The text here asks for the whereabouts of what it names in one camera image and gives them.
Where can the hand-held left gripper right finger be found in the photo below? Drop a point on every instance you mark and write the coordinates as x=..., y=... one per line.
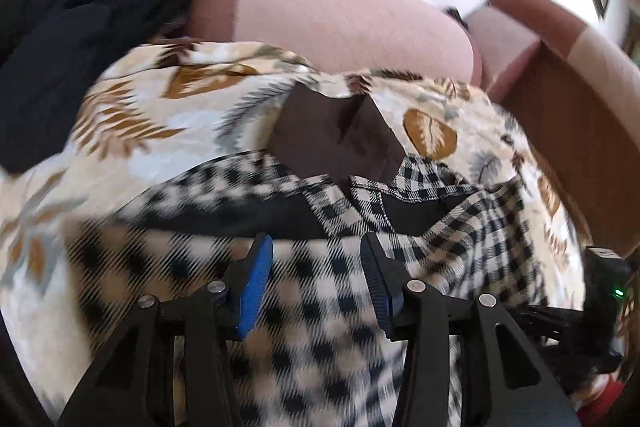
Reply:
x=376, y=277

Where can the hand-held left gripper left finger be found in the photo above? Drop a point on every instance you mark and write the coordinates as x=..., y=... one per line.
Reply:
x=254, y=289

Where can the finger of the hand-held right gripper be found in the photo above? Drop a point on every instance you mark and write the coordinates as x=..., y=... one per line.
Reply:
x=555, y=322

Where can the black and beige checkered shirt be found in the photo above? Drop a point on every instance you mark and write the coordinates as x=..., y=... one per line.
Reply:
x=310, y=297

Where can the person's right forearm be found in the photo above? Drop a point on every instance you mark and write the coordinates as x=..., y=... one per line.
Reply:
x=612, y=401

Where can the pile of black clothes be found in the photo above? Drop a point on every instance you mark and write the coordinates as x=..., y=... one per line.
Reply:
x=65, y=47

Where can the leaf print blanket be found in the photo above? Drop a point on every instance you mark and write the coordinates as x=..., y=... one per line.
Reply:
x=150, y=147

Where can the pink and maroon sofa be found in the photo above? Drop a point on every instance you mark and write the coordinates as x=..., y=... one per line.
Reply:
x=350, y=17

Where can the small black object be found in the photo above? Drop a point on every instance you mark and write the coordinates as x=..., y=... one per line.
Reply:
x=456, y=17

